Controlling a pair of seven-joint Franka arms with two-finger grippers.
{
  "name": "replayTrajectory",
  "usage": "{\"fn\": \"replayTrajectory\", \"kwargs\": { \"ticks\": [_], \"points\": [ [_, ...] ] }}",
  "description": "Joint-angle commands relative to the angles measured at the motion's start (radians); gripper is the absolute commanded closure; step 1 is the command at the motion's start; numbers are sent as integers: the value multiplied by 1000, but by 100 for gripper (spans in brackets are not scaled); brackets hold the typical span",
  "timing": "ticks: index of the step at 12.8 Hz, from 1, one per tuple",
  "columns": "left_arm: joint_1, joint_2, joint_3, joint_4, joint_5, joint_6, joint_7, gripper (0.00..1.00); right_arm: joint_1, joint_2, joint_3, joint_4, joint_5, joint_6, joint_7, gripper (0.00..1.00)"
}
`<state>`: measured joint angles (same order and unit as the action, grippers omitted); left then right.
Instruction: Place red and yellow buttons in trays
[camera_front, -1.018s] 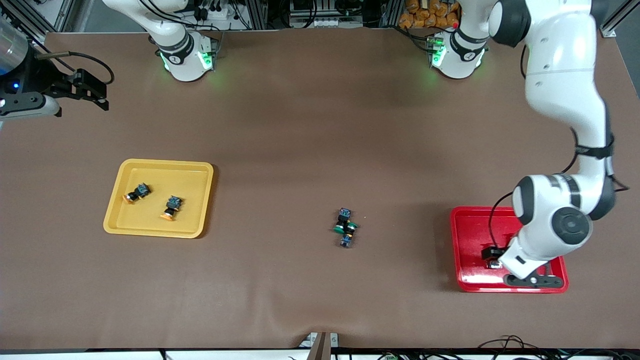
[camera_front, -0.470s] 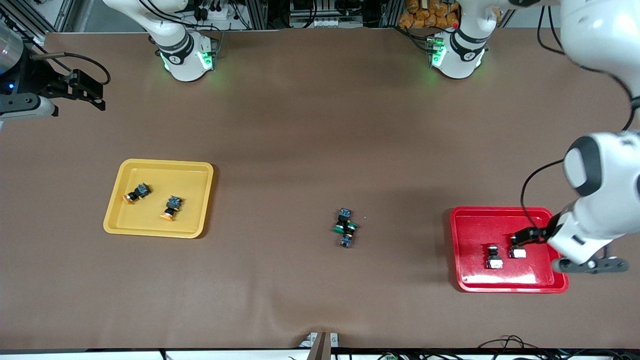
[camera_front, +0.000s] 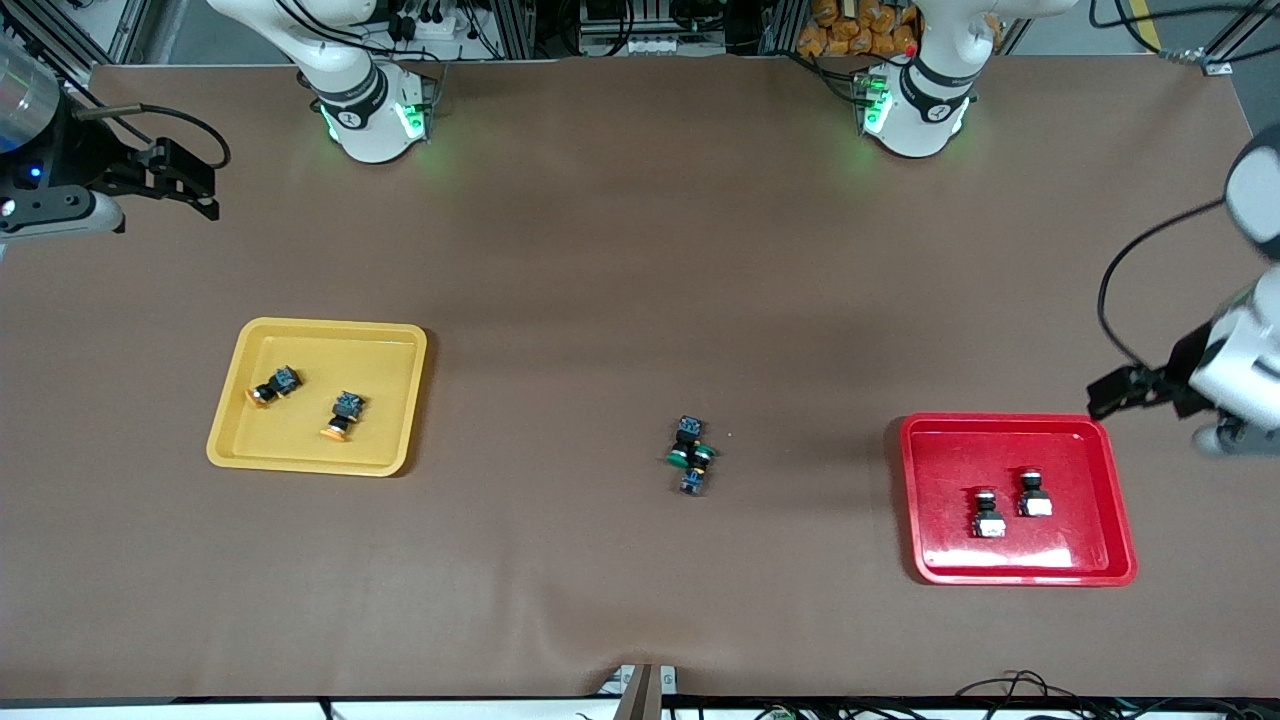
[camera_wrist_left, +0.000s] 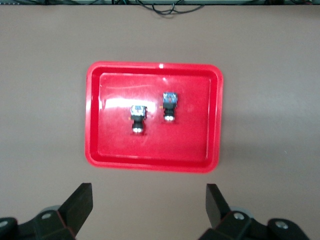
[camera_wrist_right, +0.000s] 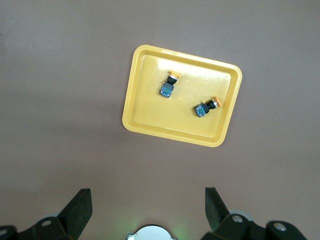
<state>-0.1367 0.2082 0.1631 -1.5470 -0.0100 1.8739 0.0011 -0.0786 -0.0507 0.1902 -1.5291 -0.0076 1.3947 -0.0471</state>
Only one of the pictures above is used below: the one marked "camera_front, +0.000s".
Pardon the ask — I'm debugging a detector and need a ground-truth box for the red push button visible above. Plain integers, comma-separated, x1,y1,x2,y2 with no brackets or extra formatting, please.
1017,467,1054,519
971,486,1008,540

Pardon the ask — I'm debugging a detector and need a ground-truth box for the yellow push button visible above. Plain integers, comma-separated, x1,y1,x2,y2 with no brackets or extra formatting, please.
246,365,304,409
319,390,368,442

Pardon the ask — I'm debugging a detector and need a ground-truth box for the black cable bundle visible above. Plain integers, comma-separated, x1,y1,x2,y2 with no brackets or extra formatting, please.
950,668,1273,720

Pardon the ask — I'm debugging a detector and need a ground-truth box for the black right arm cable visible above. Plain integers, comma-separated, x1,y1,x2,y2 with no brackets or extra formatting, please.
72,102,233,173

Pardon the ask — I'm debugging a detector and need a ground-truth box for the white terminal strip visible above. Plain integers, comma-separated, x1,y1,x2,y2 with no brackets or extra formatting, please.
582,34,694,58

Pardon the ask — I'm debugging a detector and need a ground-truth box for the orange packaged goods pile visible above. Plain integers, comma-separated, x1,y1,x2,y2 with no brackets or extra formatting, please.
796,0,922,59

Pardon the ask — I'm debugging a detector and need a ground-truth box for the yellow plastic tray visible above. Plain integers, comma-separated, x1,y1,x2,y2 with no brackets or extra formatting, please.
206,317,429,478

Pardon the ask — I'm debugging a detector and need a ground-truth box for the brown table mat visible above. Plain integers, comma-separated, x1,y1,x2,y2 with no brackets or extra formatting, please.
0,54,1280,701

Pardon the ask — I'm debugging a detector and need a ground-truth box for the metal table edge bracket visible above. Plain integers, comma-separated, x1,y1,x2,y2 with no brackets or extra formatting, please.
598,663,682,720

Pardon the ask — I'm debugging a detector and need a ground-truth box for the green push button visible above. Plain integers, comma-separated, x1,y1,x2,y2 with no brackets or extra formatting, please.
664,414,702,471
678,442,719,497

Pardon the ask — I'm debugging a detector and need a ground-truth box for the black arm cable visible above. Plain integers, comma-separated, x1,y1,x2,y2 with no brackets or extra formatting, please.
72,102,233,173
1097,198,1233,373

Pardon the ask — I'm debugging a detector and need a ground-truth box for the red plastic tray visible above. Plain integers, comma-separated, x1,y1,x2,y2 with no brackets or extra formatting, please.
899,413,1139,587

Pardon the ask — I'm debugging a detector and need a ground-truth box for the aluminium frame post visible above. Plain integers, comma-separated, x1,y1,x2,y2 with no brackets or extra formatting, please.
488,0,538,59

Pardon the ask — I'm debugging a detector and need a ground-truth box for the aluminium frame profile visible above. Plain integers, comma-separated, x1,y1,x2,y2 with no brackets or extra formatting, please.
1198,0,1280,77
0,0,136,91

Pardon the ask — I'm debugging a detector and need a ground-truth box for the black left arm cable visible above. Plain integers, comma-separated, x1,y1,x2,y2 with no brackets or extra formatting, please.
1097,198,1233,373

